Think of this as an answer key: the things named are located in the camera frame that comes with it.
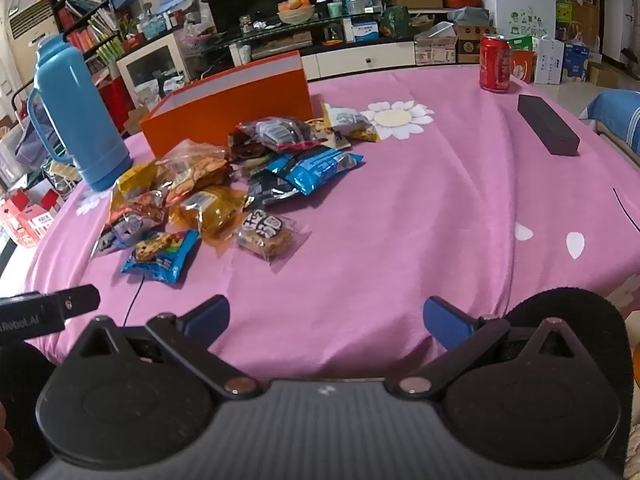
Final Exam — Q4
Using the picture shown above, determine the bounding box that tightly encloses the black bookshelf with books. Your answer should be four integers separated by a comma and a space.
45, 0, 128, 78

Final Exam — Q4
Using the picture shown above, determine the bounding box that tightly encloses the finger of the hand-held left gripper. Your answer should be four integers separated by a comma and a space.
60, 284, 101, 322

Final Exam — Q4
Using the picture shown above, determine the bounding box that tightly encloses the beige snack packet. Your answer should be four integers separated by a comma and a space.
320, 102, 382, 144

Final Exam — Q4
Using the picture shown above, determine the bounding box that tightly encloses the red-topped clear snack packet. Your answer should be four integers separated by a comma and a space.
227, 116, 326, 162

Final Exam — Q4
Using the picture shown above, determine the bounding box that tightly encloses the white TV stand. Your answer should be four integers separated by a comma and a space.
227, 35, 483, 82

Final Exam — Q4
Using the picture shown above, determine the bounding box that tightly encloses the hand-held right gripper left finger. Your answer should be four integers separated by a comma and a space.
75, 295, 263, 402

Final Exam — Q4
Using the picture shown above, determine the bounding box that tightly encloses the orange box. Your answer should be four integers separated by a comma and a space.
139, 50, 314, 159

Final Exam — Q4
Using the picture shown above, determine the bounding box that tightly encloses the large blue snack packet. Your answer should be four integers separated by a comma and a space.
265, 147, 366, 196

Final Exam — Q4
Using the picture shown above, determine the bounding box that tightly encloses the orange cracker packet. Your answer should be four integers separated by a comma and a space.
155, 140, 234, 206

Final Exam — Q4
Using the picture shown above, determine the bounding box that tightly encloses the dark snack packet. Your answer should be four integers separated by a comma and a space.
245, 170, 301, 211

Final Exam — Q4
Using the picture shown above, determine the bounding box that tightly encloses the white glass-door cabinet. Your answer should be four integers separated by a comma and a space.
116, 32, 190, 111

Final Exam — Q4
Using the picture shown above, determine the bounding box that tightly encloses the white freezer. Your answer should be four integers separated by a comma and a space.
457, 0, 557, 42

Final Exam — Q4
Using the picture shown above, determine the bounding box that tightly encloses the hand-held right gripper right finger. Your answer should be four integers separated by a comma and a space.
392, 296, 576, 403

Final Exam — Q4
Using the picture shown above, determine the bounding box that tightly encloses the bowl of oranges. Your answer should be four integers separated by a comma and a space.
276, 0, 316, 25

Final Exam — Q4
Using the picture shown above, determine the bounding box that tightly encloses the red cardboard box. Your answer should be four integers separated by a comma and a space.
0, 189, 65, 249

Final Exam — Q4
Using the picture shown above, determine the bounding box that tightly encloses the standing air conditioner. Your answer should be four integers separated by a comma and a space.
7, 0, 57, 111

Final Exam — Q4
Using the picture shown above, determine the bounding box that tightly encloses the small blue cookie packet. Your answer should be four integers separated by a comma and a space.
121, 230, 201, 287

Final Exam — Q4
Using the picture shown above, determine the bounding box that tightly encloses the white carton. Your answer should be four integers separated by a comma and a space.
532, 37, 566, 85

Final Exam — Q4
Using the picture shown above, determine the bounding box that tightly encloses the black rectangular case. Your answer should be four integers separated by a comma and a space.
517, 94, 581, 156

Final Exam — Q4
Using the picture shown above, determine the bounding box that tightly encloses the purple snack packet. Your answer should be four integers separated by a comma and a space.
90, 209, 167, 259

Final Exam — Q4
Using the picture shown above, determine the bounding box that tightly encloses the blue carton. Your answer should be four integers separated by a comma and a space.
563, 42, 591, 82

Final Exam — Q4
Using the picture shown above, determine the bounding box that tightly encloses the blue thermos flask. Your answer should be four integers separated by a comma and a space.
27, 35, 134, 192

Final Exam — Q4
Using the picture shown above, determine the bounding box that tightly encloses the black cable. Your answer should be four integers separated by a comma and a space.
122, 279, 147, 327

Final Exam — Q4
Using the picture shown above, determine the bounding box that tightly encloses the blue striped cushion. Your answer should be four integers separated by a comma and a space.
585, 89, 640, 157

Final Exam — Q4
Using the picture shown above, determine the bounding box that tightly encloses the gold snack packet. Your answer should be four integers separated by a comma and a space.
110, 162, 169, 226

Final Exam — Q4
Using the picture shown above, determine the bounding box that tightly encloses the yellow clear snack packet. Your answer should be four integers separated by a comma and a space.
169, 186, 247, 257

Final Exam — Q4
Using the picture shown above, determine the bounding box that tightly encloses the red soda can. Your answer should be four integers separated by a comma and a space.
479, 34, 512, 94

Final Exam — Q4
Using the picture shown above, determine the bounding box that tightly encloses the pink floral tablecloth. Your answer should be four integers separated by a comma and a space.
0, 62, 640, 396

